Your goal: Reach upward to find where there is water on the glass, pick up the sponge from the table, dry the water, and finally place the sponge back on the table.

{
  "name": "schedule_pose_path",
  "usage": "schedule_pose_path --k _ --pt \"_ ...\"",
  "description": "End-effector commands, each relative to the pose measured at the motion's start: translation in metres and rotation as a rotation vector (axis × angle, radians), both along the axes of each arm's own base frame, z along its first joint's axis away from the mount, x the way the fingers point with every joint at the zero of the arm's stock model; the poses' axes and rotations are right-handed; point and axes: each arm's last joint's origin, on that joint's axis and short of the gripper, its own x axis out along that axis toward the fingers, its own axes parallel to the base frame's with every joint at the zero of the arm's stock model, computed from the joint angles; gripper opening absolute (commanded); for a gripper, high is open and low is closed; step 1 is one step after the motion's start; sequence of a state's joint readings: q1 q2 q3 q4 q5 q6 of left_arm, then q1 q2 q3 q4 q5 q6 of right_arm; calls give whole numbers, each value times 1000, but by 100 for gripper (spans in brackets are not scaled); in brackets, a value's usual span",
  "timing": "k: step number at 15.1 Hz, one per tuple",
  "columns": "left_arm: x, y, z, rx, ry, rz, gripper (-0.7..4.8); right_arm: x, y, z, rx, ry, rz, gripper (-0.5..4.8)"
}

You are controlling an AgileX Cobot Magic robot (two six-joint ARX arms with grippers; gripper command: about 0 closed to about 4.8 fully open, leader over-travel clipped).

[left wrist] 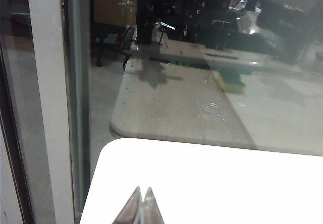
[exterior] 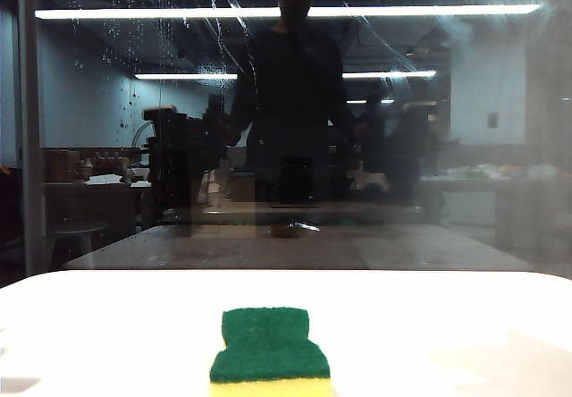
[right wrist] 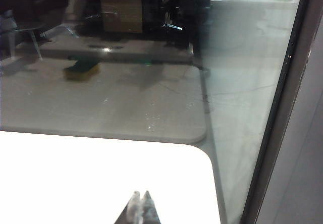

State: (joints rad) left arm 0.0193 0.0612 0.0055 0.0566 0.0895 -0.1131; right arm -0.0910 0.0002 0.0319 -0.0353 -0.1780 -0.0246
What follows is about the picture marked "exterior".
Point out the green and yellow sponge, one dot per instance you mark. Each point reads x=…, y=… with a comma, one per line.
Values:
x=268, y=348

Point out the grey metal window frame post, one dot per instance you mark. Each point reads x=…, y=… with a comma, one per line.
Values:
x=30, y=146

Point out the round grey stool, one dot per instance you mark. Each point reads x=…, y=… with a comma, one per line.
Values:
x=73, y=232

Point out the large wet glass pane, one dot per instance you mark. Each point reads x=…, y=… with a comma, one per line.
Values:
x=482, y=218

